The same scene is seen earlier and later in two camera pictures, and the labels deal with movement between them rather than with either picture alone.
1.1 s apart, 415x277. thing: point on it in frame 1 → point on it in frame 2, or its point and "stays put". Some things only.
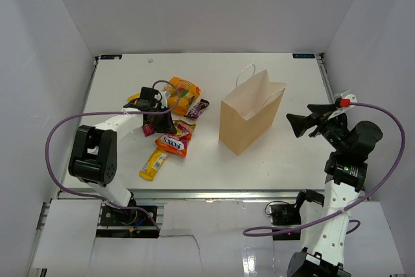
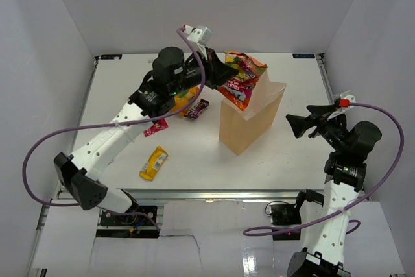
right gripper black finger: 299,124 stays put
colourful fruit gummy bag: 176,144 → 240,89
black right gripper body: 331,127 stays put
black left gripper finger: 162,122 → 221,72
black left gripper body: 158,109 → 193,72
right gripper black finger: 321,109 stays put
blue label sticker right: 304,56 stays put
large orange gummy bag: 187,92 stays put
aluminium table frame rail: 185,194 stays put
